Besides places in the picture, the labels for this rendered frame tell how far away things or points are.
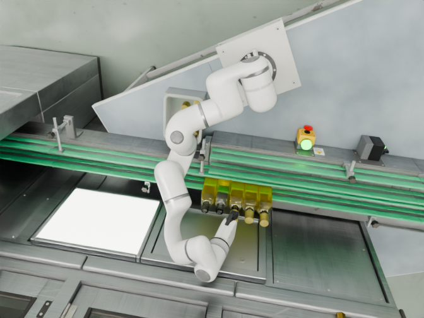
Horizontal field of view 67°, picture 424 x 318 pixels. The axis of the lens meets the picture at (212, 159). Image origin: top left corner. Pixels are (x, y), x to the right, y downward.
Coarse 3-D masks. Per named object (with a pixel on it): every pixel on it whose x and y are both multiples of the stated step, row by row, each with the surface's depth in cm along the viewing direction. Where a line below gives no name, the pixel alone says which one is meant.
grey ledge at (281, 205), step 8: (280, 208) 153; (288, 208) 152; (296, 208) 152; (304, 208) 151; (312, 208) 150; (320, 208) 150; (336, 216) 151; (344, 216) 150; (352, 216) 150; (360, 216) 149; (384, 224) 150; (392, 224) 149; (400, 224) 148; (408, 224) 148; (416, 224) 147
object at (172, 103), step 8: (168, 96) 135; (176, 96) 134; (184, 96) 134; (168, 104) 141; (176, 104) 144; (192, 104) 143; (168, 112) 143; (176, 112) 146; (168, 120) 145; (200, 136) 143
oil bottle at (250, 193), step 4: (248, 184) 137; (252, 184) 138; (256, 184) 138; (244, 188) 138; (248, 188) 135; (252, 188) 135; (256, 188) 136; (244, 192) 133; (248, 192) 133; (252, 192) 133; (256, 192) 133; (244, 196) 131; (248, 196) 131; (252, 196) 131; (256, 196) 131; (244, 200) 129; (248, 200) 129; (252, 200) 129; (256, 200) 129; (244, 204) 128; (248, 204) 128; (252, 204) 128; (256, 204) 128; (244, 208) 129
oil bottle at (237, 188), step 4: (232, 184) 136; (236, 184) 137; (240, 184) 137; (244, 184) 138; (232, 188) 134; (236, 188) 134; (240, 188) 135; (232, 192) 132; (236, 192) 132; (240, 192) 132; (232, 196) 129; (236, 196) 130; (240, 196) 130; (232, 200) 128; (236, 200) 128; (240, 200) 128; (228, 204) 131; (240, 204) 128; (240, 208) 130
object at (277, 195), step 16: (16, 160) 148; (32, 160) 149; (48, 160) 150; (64, 160) 152; (80, 160) 152; (128, 176) 145; (144, 176) 146; (192, 176) 149; (272, 192) 144; (288, 192) 145; (336, 208) 138; (352, 208) 139; (368, 208) 141; (384, 208) 142; (400, 208) 142
